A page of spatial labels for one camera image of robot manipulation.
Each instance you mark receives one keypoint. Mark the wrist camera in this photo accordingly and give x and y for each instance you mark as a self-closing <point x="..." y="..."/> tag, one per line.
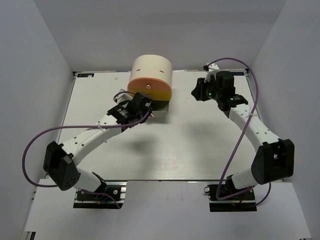
<point x="122" y="95"/>
<point x="211" y="69"/>

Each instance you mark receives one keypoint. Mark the round beige orange organizer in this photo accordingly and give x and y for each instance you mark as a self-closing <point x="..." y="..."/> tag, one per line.
<point x="153" y="75"/>

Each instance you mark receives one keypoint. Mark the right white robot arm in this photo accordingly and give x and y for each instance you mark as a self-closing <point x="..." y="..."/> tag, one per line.
<point x="274" y="157"/>

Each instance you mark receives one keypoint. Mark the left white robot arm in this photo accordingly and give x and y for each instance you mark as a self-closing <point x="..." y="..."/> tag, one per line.
<point x="61" y="160"/>

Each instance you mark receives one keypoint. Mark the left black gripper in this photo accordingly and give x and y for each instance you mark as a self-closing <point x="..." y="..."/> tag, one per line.
<point x="145" y="112"/>

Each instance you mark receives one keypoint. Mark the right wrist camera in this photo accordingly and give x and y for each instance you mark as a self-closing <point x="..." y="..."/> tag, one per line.
<point x="211" y="69"/>

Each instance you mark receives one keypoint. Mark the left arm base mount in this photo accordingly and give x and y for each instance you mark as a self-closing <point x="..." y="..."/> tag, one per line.
<point x="113" y="198"/>

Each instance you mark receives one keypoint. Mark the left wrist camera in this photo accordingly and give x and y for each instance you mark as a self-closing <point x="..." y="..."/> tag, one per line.
<point x="122" y="95"/>

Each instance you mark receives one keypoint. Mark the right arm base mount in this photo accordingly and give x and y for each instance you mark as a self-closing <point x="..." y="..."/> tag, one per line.
<point x="245" y="202"/>

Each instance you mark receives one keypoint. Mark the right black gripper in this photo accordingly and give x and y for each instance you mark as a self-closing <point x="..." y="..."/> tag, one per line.
<point x="198" y="92"/>

